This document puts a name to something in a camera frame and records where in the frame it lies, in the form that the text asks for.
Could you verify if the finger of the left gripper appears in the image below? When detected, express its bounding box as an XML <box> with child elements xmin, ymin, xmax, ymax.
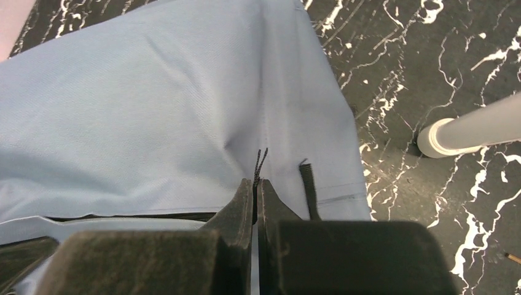
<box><xmin>1</xmin><ymin>237</ymin><xmax>59</xmax><ymax>294</ymax></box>

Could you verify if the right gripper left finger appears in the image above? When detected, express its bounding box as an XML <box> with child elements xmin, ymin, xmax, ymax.
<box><xmin>36</xmin><ymin>179</ymin><xmax>254</xmax><ymax>294</ymax></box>

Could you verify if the white pvc pipe frame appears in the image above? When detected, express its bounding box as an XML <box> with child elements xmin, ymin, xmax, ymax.
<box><xmin>417</xmin><ymin>92</ymin><xmax>520</xmax><ymax>159</ymax></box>

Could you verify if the blue student backpack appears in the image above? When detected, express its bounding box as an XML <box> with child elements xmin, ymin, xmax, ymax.
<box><xmin>0</xmin><ymin>0</ymin><xmax>372</xmax><ymax>295</ymax></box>

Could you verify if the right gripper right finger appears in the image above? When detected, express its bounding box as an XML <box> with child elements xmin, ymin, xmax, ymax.
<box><xmin>257</xmin><ymin>180</ymin><xmax>457</xmax><ymax>294</ymax></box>

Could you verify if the small brown stick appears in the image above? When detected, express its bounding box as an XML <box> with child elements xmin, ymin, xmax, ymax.
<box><xmin>504</xmin><ymin>253</ymin><xmax>521</xmax><ymax>264</ymax></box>

